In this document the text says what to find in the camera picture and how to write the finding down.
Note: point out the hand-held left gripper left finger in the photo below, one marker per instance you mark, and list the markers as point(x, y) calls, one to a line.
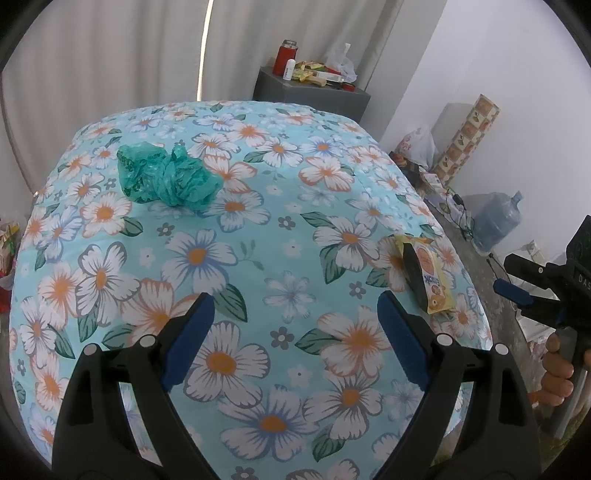
point(189, 341)

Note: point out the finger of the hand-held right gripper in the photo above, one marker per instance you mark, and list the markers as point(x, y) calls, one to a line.
point(535, 272)
point(517, 293)

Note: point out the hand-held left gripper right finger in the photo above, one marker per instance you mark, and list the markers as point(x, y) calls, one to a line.
point(401, 341)

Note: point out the orange yellow snack packet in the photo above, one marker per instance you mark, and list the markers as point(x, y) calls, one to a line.
point(429, 272)

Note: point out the person's right hand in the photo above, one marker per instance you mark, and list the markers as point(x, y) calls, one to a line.
point(556, 374)

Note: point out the blue water jug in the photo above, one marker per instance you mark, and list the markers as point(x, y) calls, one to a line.
point(496, 224)

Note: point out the patterned roll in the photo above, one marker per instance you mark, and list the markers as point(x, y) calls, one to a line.
point(466, 138)

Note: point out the green plastic bag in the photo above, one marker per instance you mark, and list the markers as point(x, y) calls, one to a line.
point(171, 177)

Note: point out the dark brown bag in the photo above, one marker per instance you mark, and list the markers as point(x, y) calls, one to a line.
point(406, 168)

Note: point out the white plastic bag red print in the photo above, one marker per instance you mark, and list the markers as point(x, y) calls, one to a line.
point(418, 145)

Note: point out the floral blue tablecloth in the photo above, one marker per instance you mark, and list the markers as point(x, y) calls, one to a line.
point(286, 184)

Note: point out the grey cabinet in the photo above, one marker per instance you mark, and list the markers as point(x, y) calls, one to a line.
point(314, 99)

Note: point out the pile of small packets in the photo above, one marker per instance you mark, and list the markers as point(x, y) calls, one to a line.
point(314, 71)

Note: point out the clear plastic bag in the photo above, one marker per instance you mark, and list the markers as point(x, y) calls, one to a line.
point(344, 62)

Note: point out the small white bottle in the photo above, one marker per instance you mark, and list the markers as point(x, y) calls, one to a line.
point(290, 70)

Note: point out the white curtain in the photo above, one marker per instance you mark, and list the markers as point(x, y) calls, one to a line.
point(115, 55)

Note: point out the red thermos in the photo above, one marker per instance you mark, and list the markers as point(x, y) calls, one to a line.
point(282, 57)

